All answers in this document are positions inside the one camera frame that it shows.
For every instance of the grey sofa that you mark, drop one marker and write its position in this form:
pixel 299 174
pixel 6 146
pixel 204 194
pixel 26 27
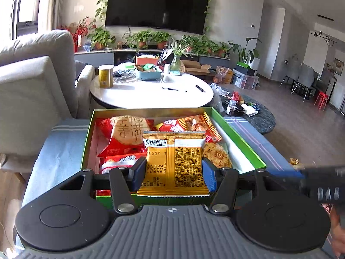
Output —
pixel 35 86

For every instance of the hanging vine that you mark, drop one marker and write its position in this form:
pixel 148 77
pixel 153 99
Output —
pixel 103 2
pixel 207 10

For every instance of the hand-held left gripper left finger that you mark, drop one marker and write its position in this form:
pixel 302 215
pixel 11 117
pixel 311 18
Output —
pixel 140 173

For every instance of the yellow can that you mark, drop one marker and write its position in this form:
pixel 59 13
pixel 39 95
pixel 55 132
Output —
pixel 106 77

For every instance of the black wall lamp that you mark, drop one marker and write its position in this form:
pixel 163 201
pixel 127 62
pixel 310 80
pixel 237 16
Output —
pixel 327 38

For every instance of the green and black box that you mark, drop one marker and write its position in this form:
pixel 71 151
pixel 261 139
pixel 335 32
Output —
pixel 245 68

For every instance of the clear plastic bag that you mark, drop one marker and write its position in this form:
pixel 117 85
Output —
pixel 217 97

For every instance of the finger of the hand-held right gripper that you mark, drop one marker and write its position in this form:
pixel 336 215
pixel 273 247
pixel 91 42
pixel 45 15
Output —
pixel 304 174

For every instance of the white bottle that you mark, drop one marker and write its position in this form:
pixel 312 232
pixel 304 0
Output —
pixel 167 68

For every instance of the framed wall picture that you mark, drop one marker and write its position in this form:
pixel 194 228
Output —
pixel 339 67

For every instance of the red flower decoration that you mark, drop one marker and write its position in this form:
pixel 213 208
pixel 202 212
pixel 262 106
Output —
pixel 78 31

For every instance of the beige curtain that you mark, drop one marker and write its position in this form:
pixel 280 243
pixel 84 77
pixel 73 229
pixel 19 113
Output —
pixel 50 5

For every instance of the black marker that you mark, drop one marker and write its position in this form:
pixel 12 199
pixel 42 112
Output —
pixel 200 88

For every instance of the blue basket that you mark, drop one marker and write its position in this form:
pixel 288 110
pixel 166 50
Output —
pixel 148 75

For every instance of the dark jar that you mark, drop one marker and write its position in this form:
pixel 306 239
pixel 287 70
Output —
pixel 231 108

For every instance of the green cardboard box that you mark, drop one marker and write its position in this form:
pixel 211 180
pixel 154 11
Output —
pixel 243 140

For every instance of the small teal box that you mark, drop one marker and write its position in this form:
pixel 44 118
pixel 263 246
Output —
pixel 175 72

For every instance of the clear packet of golden crisps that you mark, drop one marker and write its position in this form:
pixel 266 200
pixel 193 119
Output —
pixel 218 155

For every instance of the orange red box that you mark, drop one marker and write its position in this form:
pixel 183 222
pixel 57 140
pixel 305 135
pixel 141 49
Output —
pixel 147 60

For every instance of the small red white packet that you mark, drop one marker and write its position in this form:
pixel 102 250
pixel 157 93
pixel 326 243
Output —
pixel 169 125

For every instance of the large red snack packet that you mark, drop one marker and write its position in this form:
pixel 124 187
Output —
pixel 126 132

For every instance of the black pen holder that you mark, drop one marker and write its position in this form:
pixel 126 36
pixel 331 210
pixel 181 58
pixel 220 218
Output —
pixel 165 56

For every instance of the large plant in white pot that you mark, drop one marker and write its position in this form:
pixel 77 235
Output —
pixel 253 62

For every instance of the pile of clear wrappers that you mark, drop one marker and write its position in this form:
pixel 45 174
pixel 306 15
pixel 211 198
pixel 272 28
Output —
pixel 125 75

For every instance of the person's right hand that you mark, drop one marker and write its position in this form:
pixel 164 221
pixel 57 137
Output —
pixel 339 229

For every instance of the red and white snack packet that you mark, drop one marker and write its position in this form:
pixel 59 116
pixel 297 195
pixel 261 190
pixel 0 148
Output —
pixel 121 162

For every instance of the white oval table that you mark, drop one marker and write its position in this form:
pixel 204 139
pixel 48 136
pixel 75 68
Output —
pixel 151 97

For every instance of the white tissue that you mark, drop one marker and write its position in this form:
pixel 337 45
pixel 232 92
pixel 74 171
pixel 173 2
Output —
pixel 250 110

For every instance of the clear storage bin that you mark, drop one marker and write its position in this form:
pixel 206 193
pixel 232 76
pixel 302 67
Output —
pixel 246 81

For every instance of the yellow carton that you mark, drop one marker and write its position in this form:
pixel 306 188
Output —
pixel 229 77

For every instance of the orange peel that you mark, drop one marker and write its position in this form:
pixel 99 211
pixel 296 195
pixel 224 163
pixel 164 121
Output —
pixel 294 162

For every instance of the red snack wrappers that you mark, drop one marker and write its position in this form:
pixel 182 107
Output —
pixel 236 97

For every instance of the blue striped blanket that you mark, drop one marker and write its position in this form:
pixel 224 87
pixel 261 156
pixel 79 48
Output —
pixel 59 151

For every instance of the black tray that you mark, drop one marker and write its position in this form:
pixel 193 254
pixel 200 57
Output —
pixel 240 109

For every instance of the glass vase with plant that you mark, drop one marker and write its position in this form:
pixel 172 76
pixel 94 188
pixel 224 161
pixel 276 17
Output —
pixel 175 62

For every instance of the orange snack packet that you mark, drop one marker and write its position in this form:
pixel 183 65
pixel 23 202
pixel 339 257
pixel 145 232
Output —
pixel 175 164

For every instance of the dark marble coffee table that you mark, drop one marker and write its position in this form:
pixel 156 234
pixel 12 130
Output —
pixel 258 121

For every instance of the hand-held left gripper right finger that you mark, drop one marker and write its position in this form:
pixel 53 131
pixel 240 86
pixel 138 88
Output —
pixel 209 176

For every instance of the pen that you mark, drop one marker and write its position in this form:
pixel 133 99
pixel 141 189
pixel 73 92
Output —
pixel 172 89

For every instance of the television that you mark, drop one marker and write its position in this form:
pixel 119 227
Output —
pixel 156 2

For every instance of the grey sofa cushion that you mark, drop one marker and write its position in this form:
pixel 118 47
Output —
pixel 85 75

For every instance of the grey dining chair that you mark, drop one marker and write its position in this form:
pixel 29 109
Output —
pixel 306 79
pixel 292 72

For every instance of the potted green plant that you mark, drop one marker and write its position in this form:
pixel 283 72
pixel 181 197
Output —
pixel 140 39
pixel 161 39
pixel 101 37
pixel 200 44
pixel 222 49

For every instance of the red yellow snack bag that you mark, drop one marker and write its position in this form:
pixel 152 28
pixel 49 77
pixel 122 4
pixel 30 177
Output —
pixel 196 125

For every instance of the open cardboard box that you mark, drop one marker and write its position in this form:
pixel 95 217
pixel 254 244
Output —
pixel 194 68

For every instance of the red stool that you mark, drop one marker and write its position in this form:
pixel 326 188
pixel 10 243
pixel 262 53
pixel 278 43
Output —
pixel 321 98

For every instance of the dark window frame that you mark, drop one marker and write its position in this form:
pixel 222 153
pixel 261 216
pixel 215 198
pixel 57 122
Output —
pixel 16 5

